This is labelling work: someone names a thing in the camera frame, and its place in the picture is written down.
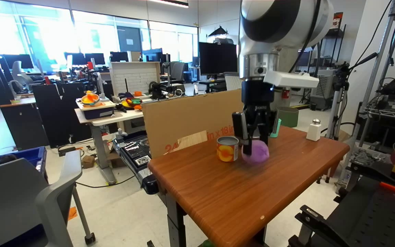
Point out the tray of orange toys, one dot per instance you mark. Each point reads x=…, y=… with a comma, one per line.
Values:
x=91, y=101

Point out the wooden table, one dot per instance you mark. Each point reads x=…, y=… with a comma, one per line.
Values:
x=233, y=196

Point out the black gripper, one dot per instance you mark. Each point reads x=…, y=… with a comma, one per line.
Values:
x=257, y=97

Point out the black cabinet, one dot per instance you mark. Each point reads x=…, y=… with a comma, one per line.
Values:
x=47, y=114

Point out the blue plastic crate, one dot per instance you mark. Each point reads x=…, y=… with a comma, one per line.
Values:
x=23, y=159

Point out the white salt shaker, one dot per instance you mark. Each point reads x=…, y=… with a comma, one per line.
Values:
x=313, y=131

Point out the black perforated board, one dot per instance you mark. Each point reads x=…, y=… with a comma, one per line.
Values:
x=380, y=214

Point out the white pegboard panel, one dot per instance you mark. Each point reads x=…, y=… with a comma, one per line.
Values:
x=133, y=77

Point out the black computer monitor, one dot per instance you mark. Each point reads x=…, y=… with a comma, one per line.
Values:
x=217, y=57

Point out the grey plastic chair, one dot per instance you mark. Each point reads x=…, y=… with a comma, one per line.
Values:
x=55, y=192

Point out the teal plastic cup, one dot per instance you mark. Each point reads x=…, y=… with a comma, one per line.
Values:
x=276, y=127

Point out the brown cardboard sheet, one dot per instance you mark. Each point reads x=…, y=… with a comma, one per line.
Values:
x=184, y=118

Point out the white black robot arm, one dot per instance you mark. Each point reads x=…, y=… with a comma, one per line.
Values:
x=280, y=22

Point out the purple plush ball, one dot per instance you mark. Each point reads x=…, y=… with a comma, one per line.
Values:
x=258, y=153

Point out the white desk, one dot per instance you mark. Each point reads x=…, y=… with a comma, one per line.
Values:
x=102, y=120

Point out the tin can with fruit label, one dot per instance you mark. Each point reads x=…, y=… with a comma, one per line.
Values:
x=226, y=151

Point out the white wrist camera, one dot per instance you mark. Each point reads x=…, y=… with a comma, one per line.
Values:
x=294, y=78

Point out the metal shelf rack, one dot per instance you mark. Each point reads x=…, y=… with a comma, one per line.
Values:
x=390, y=104

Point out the black equipment case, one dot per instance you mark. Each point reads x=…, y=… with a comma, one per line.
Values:
x=136, y=152

